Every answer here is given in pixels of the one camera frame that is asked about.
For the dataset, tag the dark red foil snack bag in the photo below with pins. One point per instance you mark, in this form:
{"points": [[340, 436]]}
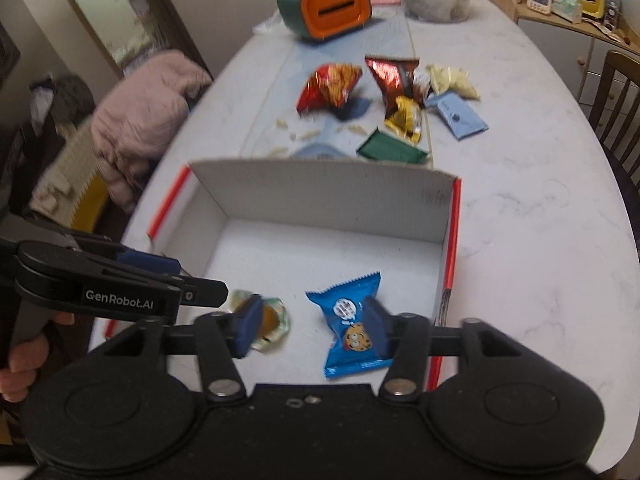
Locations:
{"points": [[387, 77]]}

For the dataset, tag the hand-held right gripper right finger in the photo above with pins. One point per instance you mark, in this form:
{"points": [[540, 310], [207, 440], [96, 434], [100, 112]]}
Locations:
{"points": [[375, 331]]}

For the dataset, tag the blue cookie snack packet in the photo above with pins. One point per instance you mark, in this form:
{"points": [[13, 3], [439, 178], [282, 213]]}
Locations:
{"points": [[345, 310]]}

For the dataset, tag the wooden chair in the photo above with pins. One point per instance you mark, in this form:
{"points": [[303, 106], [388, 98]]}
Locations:
{"points": [[620, 95]]}

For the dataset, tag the red orange chip bag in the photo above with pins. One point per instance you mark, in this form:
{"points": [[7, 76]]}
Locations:
{"points": [[325, 87]]}

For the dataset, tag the green orange tissue box organiser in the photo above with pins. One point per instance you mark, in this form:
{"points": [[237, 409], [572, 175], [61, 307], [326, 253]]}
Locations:
{"points": [[340, 10]]}

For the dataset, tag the person's left hand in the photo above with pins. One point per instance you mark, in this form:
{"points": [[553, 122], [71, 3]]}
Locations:
{"points": [[25, 365]]}

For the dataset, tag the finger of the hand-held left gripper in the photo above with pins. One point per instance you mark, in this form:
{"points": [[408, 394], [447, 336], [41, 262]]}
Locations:
{"points": [[205, 294], [150, 261]]}

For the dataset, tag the white kitchen timer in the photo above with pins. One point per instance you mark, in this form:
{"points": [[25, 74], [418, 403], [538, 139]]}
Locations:
{"points": [[538, 1]]}

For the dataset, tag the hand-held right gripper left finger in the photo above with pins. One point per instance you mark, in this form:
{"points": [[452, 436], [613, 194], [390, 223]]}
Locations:
{"points": [[250, 327]]}

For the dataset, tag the light blue packet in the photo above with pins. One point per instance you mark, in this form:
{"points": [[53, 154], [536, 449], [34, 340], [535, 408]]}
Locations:
{"points": [[460, 117]]}

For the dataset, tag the pink padded jacket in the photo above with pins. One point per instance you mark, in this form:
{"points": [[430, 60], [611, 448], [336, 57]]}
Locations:
{"points": [[145, 115]]}

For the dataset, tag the dark cloth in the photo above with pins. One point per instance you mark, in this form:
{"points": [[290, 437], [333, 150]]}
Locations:
{"points": [[67, 97]]}

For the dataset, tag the pale yellow snack packet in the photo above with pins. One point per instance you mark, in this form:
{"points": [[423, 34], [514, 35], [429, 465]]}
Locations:
{"points": [[455, 80]]}

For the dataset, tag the white cardboard box red edge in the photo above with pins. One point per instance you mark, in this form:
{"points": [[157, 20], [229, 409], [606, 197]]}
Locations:
{"points": [[300, 255]]}

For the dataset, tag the white cabinet wooden top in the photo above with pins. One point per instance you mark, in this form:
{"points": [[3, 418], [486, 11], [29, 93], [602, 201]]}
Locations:
{"points": [[555, 55]]}

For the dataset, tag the wooden door frame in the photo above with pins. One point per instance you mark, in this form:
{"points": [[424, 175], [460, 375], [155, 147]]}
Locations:
{"points": [[160, 20]]}

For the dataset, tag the green gold round snack packet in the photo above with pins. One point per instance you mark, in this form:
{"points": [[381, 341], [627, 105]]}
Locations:
{"points": [[275, 325]]}

